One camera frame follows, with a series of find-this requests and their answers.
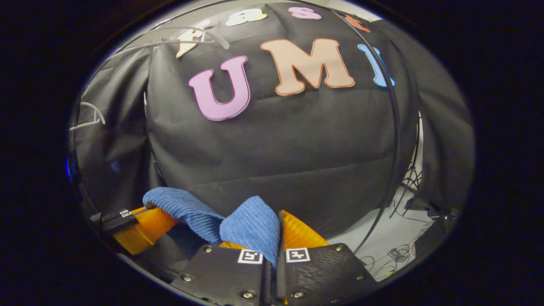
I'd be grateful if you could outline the grey power adapter with cable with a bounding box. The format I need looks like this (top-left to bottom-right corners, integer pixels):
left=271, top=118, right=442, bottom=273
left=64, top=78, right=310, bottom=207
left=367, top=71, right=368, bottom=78
left=361, top=244, right=419, bottom=277

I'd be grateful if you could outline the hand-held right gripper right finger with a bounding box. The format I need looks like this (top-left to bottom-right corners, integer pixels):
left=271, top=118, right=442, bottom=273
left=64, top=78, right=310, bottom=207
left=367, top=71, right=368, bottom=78
left=275, top=210, right=381, bottom=306

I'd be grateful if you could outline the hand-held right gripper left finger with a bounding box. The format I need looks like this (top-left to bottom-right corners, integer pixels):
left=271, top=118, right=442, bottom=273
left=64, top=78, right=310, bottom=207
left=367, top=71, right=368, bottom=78
left=170, top=240, right=272, bottom=306

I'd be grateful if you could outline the white plastic clothes hanger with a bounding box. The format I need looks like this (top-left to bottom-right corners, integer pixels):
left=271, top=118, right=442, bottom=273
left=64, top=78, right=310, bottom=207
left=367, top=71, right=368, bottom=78
left=69, top=102, right=106, bottom=131

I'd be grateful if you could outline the blue corduroy jacket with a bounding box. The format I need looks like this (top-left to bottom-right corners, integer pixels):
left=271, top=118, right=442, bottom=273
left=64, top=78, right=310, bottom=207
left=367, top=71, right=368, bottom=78
left=142, top=187, right=281, bottom=268

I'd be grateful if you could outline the black tripod stand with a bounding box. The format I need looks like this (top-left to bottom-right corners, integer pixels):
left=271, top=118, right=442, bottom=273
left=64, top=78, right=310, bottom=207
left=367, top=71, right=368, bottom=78
left=399, top=164, right=425, bottom=213

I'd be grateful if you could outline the black backdrop cloth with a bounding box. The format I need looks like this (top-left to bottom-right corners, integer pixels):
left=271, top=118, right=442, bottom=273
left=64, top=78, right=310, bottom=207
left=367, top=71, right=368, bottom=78
left=70, top=2, right=474, bottom=238

